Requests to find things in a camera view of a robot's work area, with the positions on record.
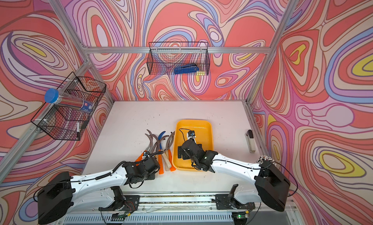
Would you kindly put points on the blue tool in basket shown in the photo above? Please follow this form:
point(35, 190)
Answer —
point(186, 69)

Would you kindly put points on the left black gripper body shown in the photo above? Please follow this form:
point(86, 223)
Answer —
point(149, 177)

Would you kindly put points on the black wire basket left wall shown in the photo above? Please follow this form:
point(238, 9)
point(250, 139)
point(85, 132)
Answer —
point(69, 107)

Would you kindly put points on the blue blade wooden sickle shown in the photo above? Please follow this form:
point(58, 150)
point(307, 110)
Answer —
point(160, 138)

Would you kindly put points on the black wire basket back wall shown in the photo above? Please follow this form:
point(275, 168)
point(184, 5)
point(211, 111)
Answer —
point(164, 56)

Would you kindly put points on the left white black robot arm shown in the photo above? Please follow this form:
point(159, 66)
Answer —
point(102, 190)

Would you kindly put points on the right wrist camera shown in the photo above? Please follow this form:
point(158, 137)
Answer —
point(191, 134)

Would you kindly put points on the yellow plastic tray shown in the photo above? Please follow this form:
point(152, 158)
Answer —
point(204, 138)

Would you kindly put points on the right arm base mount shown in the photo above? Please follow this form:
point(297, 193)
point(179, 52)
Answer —
point(227, 201)

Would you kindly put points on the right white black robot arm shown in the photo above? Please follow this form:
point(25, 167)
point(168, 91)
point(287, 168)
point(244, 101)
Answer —
point(271, 184)

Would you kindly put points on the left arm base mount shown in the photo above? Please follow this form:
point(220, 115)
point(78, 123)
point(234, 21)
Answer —
point(121, 202)

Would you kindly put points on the black wire basket wall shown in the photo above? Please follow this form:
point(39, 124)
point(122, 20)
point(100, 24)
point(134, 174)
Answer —
point(69, 107)
point(164, 56)

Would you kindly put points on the clear tube with blue cap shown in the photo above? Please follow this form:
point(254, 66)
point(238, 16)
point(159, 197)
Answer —
point(53, 96)

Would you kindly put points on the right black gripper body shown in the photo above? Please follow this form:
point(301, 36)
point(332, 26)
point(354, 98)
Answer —
point(185, 156)

